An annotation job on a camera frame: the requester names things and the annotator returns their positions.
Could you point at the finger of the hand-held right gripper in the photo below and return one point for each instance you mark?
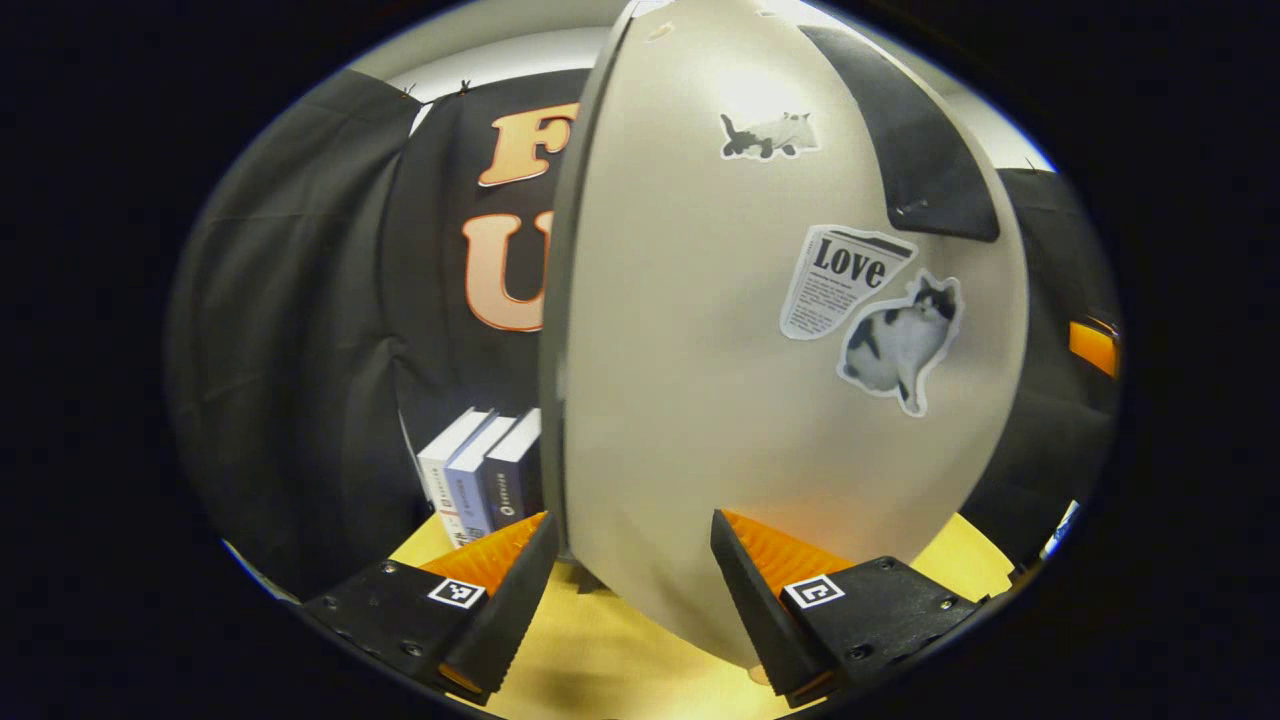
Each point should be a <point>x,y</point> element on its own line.
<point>1092,348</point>

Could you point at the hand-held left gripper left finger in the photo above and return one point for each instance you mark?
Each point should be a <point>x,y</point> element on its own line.
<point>515,620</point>

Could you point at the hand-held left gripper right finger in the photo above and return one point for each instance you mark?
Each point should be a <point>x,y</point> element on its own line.
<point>760,620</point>

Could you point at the white cabinet door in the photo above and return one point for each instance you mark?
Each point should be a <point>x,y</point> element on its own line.
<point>700,350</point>

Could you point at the dark blue book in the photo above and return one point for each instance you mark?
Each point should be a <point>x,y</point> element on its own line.
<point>515,480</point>

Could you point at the pale blue book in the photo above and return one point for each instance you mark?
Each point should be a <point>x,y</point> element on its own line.
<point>480,475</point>

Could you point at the white book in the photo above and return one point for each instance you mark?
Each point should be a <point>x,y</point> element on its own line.
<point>445,460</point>

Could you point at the black backdrop cloth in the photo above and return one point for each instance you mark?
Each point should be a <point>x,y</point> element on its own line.
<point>300,350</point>

